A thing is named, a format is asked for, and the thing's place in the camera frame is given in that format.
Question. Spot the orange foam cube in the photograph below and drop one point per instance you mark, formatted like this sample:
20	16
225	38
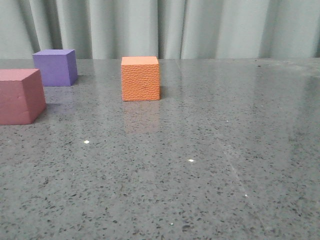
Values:
140	78

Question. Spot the grey-green curtain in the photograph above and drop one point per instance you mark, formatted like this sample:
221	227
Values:
169	29

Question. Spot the purple foam cube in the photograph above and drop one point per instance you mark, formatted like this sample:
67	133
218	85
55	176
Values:
58	67

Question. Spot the pink foam cube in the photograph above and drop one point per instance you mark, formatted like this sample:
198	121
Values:
22	97

